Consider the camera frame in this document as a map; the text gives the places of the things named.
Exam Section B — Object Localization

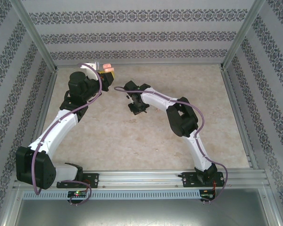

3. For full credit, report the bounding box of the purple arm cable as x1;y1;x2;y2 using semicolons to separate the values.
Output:
33;63;103;207
114;86;228;204

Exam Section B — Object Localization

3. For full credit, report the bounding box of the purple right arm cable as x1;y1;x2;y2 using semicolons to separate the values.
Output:
114;86;228;204

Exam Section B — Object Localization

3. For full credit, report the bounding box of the grey metal panel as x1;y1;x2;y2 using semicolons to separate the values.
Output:
3;186;283;226

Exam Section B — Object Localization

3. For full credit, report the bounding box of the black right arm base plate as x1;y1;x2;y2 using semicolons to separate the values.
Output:
182;171;226;188

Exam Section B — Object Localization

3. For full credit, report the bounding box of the grey slotted cable duct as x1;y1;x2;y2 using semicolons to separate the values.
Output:
22;190;201;200

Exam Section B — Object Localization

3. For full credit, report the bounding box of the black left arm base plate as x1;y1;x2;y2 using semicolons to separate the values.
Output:
56;173;100;189

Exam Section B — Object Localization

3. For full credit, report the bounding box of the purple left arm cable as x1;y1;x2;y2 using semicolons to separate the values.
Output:
33;63;103;207

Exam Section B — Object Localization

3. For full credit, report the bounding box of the thin aluminium wall rail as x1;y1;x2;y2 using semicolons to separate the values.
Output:
55;63;225;68

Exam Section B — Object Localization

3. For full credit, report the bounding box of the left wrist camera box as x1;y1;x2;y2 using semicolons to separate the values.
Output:
81;61;101;80

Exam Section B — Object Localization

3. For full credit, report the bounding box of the aluminium frame post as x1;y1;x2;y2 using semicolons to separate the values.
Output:
10;0;58;71
220;0;267;71

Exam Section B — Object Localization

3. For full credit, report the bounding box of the aluminium side rail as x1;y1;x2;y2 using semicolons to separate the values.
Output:
220;67;260;170
23;68;58;172

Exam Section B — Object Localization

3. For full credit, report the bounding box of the aluminium mounting rail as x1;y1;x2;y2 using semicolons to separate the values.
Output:
13;170;271;189

